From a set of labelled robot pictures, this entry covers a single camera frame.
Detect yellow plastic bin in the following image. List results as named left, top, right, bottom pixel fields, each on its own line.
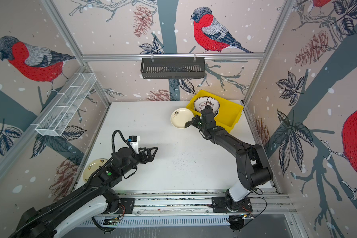
left=186, top=90, right=244, bottom=132

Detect black hanging wall basket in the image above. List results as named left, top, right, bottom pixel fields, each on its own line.
left=140, top=57, right=205, bottom=79

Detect cream small floral plate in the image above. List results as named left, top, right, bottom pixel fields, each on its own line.
left=170, top=108, right=194, bottom=129

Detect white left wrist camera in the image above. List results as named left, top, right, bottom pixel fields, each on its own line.
left=128, top=135, right=140, bottom=154

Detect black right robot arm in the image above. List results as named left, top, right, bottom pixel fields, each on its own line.
left=184, top=105, right=273, bottom=212

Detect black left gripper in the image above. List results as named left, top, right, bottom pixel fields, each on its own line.
left=120, top=146, right=158, bottom=177

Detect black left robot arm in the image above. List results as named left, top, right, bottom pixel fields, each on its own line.
left=10, top=136, right=158, bottom=238

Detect cream yellow plate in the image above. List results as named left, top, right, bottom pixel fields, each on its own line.
left=82, top=158, right=108, bottom=182

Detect white plate red characters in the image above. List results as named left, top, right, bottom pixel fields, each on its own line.
left=193, top=97, right=220, bottom=116

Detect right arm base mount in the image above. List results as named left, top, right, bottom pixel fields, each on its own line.
left=208, top=190, right=252, bottom=213

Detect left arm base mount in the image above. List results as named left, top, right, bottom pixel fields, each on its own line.
left=103, top=191, right=135, bottom=215

